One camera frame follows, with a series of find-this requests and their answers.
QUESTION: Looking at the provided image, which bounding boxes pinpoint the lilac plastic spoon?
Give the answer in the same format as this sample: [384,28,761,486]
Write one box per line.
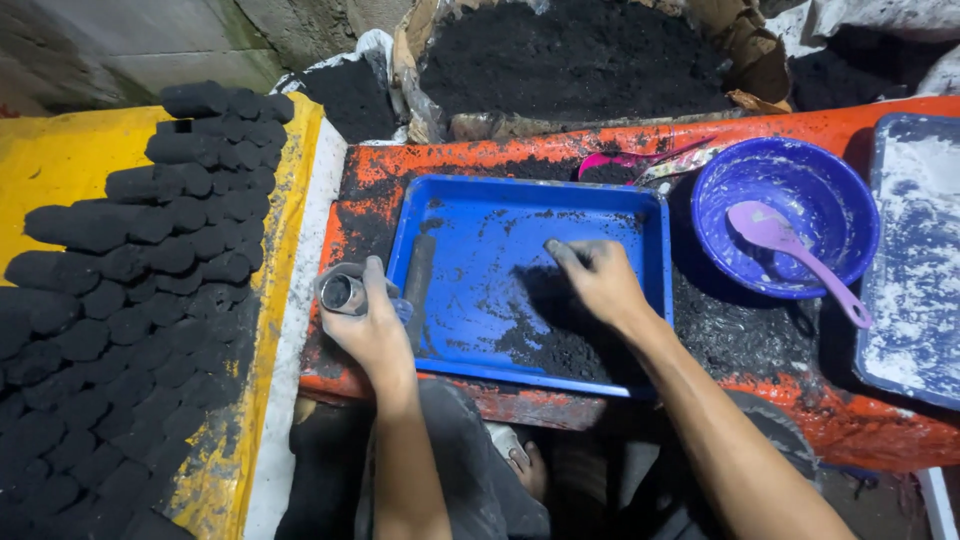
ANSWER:
[726,199,874,330]

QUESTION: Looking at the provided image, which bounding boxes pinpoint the white board edge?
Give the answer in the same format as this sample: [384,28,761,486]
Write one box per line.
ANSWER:
[915,465,960,540]

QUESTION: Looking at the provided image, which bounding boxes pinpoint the metal tube mould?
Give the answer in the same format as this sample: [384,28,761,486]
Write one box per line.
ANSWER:
[318,273,414,326]

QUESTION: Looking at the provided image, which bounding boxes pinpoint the grey metal rod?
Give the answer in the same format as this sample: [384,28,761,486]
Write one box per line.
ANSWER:
[402,233,438,355]

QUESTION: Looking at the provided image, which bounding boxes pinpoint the purple plastic bowl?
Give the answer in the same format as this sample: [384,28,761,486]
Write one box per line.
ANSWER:
[690,135,882,301]

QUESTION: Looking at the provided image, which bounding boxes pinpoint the person's foot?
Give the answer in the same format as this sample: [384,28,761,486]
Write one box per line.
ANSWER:
[505,440,550,504]

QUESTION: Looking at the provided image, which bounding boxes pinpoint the person's right hand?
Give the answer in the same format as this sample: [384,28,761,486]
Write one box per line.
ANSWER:
[543,238,655,337]

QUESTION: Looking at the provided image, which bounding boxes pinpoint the white board under yellow sheet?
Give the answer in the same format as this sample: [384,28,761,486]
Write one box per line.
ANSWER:
[241,118,351,540]

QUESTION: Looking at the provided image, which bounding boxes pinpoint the yellow plastic sheet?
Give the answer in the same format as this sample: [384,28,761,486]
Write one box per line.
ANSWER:
[0,92,325,540]

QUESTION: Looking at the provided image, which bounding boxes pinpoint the person's left hand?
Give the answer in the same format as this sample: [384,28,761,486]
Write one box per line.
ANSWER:
[316,255,418,385]

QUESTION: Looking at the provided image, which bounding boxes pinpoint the pink plastic scoop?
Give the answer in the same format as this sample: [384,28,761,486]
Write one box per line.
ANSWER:
[576,135,719,186]

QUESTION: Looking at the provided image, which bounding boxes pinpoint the cardboard box of black powder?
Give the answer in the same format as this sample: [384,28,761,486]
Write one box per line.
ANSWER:
[392,0,794,145]

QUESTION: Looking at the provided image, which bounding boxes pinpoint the pale sack of black powder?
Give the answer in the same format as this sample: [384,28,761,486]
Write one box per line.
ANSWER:
[763,0,960,115]

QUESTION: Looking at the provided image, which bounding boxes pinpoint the heap of black charcoal powder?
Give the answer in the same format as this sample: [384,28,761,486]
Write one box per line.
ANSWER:
[491,262,646,385]

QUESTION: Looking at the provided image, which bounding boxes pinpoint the patterned flat stick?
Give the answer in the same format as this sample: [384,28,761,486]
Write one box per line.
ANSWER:
[632,144,723,188]

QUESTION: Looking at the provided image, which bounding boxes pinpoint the person's dark trousers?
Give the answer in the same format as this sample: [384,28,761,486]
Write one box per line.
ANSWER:
[276,375,820,540]

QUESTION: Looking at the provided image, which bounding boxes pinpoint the pile of black charcoal briquettes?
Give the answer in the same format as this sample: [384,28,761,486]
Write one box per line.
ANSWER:
[0,79,296,540]

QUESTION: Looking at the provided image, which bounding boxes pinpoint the blue tray with white dust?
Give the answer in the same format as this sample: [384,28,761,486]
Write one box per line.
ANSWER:
[853,111,960,413]

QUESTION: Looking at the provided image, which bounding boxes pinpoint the blue plastic tray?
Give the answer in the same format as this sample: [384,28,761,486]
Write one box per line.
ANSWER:
[386,174,675,400]

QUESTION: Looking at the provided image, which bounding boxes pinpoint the white sack of black powder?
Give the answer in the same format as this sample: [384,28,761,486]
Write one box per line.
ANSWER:
[271,28,411,147]

